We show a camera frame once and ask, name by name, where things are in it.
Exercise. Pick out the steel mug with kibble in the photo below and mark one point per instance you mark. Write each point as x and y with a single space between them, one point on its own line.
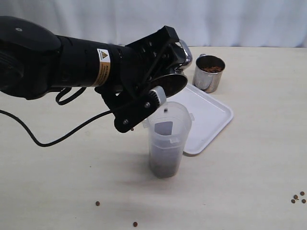
169 72

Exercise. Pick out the clear plastic tall container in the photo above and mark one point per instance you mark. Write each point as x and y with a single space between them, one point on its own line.
168 130

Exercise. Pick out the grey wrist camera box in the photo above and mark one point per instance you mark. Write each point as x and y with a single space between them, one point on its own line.
159 95

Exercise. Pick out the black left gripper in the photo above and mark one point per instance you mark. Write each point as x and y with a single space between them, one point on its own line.
125 92

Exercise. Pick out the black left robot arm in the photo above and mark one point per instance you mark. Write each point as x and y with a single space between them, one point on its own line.
34 61

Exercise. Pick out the white curtain backdrop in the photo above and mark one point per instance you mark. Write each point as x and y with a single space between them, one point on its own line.
272 23

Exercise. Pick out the white plastic tray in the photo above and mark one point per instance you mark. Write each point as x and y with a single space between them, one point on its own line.
209 117

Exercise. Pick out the steel mug far right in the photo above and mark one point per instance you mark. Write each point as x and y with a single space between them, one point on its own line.
208 72

